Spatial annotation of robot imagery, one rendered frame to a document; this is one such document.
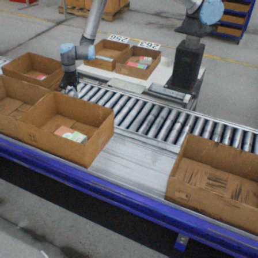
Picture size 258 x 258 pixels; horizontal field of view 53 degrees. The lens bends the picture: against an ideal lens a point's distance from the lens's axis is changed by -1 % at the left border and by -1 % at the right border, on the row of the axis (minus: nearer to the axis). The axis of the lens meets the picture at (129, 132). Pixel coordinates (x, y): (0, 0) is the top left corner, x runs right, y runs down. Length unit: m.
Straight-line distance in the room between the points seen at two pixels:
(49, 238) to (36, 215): 0.23
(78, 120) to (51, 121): 0.16
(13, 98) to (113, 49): 1.20
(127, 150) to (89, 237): 0.92
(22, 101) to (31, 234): 0.99
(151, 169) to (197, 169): 0.22
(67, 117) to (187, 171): 0.76
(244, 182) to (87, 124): 0.88
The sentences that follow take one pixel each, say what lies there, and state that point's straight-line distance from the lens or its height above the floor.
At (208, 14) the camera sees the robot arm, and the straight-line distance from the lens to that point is 1.73.
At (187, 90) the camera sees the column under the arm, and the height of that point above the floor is 0.76.
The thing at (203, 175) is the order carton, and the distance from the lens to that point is 1.32.
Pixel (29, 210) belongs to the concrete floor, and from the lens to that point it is 2.30.
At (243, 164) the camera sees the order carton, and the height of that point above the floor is 0.97.
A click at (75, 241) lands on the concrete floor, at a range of 2.10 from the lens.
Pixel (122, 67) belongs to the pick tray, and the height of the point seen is 0.82.
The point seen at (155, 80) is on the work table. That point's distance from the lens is 2.22.
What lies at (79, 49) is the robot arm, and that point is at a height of 1.15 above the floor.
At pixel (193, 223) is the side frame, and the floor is 0.91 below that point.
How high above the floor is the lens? 1.88
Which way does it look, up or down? 42 degrees down
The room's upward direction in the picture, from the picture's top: 3 degrees clockwise
